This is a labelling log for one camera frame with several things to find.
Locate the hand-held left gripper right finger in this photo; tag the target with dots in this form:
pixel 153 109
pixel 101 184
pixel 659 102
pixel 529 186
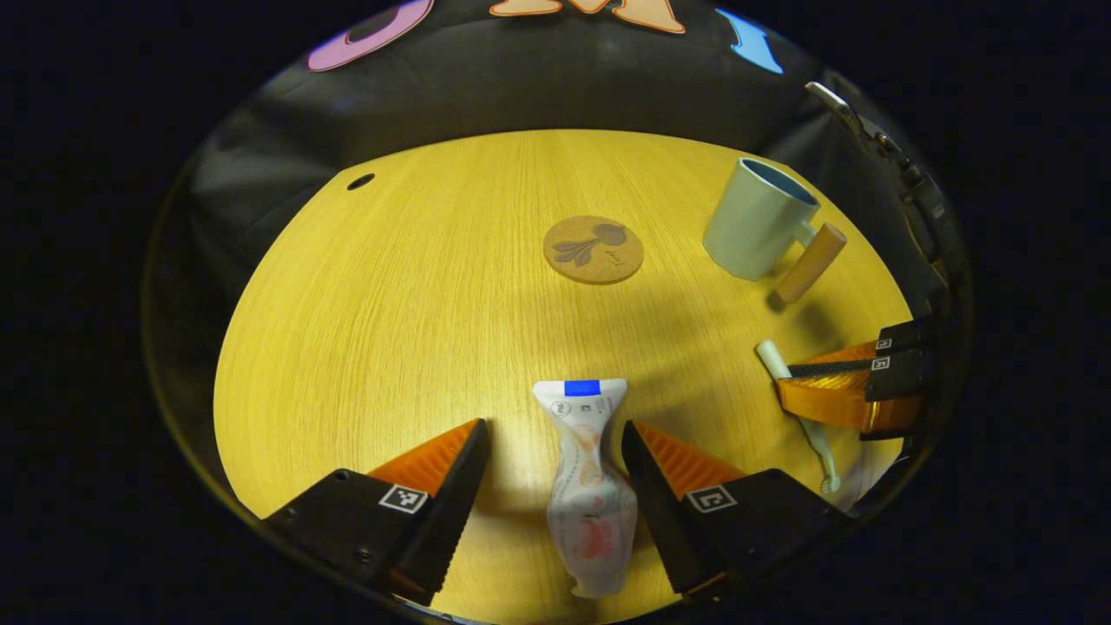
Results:
pixel 660 512

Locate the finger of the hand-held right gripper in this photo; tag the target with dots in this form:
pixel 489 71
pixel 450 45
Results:
pixel 833 399
pixel 903 334

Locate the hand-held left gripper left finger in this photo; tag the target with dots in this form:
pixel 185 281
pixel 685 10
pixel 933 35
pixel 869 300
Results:
pixel 451 503

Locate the white toothbrush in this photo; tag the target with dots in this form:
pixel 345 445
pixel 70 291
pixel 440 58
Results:
pixel 820 447

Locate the white toothpaste tube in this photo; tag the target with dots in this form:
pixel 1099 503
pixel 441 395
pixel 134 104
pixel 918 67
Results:
pixel 586 486

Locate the round cork coaster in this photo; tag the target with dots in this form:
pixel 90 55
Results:
pixel 594 250

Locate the black backdrop cloth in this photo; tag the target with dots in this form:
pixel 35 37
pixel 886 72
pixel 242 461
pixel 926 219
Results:
pixel 521 87

